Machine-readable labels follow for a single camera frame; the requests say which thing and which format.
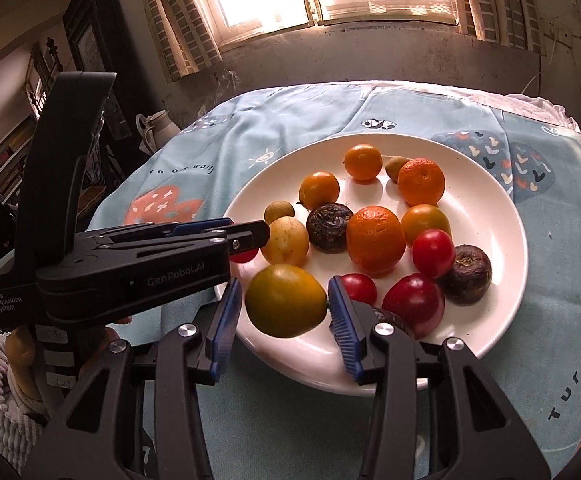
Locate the teal printed blanket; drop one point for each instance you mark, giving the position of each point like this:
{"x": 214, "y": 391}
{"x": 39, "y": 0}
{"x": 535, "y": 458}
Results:
{"x": 320, "y": 110}

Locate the white oval plate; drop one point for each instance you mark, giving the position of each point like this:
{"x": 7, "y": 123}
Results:
{"x": 490, "y": 200}

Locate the white sheet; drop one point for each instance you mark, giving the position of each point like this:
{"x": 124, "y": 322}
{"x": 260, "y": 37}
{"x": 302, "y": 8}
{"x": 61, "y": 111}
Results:
{"x": 535, "y": 105}

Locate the white ceramic jug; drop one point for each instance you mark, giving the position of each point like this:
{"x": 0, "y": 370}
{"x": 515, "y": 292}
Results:
{"x": 159, "y": 130}

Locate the dark wooden cabinet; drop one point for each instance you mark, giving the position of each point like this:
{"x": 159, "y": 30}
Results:
{"x": 95, "y": 50}

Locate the small green fruit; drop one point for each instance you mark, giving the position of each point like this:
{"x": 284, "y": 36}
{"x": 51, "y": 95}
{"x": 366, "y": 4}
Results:
{"x": 394, "y": 167}

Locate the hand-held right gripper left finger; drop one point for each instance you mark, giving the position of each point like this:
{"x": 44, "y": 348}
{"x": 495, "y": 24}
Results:
{"x": 225, "y": 320}

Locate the round orange-yellow fruit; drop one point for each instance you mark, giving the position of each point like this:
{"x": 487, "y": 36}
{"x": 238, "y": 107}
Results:
{"x": 319, "y": 190}

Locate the person's left hand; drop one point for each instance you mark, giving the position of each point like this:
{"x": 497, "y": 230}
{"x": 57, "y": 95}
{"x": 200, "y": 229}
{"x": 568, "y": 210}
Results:
{"x": 23, "y": 360}

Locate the bookshelf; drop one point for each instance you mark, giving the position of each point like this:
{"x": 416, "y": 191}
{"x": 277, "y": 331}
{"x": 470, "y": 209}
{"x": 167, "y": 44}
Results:
{"x": 5, "y": 160}

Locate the checked beige curtain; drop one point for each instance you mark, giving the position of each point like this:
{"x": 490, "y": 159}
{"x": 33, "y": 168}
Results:
{"x": 180, "y": 20}
{"x": 505, "y": 0}

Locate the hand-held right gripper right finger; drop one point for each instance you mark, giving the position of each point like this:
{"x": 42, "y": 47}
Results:
{"x": 343, "y": 330}

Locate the yellow plum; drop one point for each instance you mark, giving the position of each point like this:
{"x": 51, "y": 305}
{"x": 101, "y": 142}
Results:
{"x": 285, "y": 241}

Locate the small mandarin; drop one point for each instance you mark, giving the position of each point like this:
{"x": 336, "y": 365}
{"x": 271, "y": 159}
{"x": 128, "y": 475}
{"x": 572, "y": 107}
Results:
{"x": 420, "y": 181}

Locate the dark red plum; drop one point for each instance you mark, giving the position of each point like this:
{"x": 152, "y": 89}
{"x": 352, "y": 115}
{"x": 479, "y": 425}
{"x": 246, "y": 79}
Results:
{"x": 413, "y": 305}

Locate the small orange tomato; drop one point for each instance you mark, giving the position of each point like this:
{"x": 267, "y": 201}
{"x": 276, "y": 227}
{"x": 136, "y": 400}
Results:
{"x": 364, "y": 162}

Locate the small yellow-green fruit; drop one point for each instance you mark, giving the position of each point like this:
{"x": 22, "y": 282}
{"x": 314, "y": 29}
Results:
{"x": 279, "y": 211}

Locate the dark wrinkled passion fruit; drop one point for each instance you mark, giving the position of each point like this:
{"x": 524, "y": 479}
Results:
{"x": 465, "y": 274}
{"x": 329, "y": 227}

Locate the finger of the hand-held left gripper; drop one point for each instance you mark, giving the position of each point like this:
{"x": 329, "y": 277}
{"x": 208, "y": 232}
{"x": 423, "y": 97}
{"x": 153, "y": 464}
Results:
{"x": 248, "y": 235}
{"x": 200, "y": 225}

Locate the red cherry tomato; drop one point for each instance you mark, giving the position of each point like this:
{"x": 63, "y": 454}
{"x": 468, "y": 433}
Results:
{"x": 433, "y": 253}
{"x": 244, "y": 256}
{"x": 359, "y": 287}

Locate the large orange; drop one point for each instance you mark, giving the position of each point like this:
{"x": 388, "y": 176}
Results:
{"x": 375, "y": 241}

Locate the green-orange round fruit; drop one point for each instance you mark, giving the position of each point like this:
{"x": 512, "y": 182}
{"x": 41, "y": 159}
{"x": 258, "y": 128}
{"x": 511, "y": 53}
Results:
{"x": 428, "y": 220}

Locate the large pointed yellow-orange fruit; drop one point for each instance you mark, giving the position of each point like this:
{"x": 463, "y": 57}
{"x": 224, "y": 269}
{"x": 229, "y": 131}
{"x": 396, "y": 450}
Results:
{"x": 285, "y": 300}

